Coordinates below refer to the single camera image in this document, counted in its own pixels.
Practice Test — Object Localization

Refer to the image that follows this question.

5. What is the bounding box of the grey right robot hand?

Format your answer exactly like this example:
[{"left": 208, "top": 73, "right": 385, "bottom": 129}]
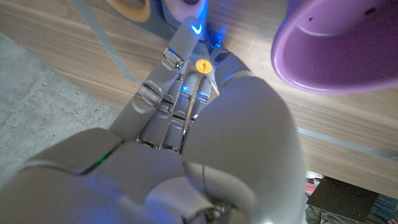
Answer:
[{"left": 0, "top": 17, "right": 308, "bottom": 224}]

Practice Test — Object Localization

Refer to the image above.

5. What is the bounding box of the purple plastic cup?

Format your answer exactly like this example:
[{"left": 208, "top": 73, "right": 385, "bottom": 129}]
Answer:
[{"left": 271, "top": 0, "right": 398, "bottom": 94}]

